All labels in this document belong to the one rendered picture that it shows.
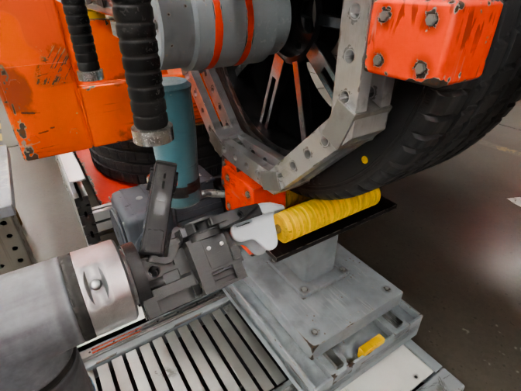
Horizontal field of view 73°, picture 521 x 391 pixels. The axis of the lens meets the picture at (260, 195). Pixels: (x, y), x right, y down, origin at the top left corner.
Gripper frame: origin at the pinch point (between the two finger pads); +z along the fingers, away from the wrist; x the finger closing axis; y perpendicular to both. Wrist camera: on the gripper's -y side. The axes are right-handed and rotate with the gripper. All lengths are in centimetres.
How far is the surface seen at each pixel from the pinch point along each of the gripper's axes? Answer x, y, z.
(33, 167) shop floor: -177, -92, -33
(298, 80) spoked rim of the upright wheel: -4.2, -20.4, 17.5
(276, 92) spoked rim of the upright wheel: -11.7, -22.8, 17.6
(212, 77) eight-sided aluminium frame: -22.2, -34.8, 11.4
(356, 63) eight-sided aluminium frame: 16.8, -9.3, 7.0
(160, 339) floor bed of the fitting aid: -66, 15, -12
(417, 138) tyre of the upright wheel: 12.6, -0.1, 15.9
